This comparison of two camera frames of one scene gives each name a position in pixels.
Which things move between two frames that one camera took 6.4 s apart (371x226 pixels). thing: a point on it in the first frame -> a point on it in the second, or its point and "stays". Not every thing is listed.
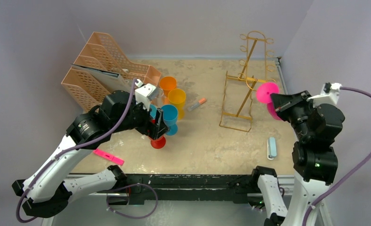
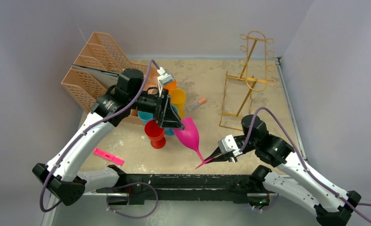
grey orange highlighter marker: x=201 y=101 stays
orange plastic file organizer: x=101 y=53 stays
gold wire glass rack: x=237 y=104 stays
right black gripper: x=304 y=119 -> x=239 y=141
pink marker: x=117 y=160 stays
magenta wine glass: x=263 y=92 -> x=189 y=137
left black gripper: x=153 y=129 -> x=171 y=119
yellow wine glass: x=177 y=97 stays
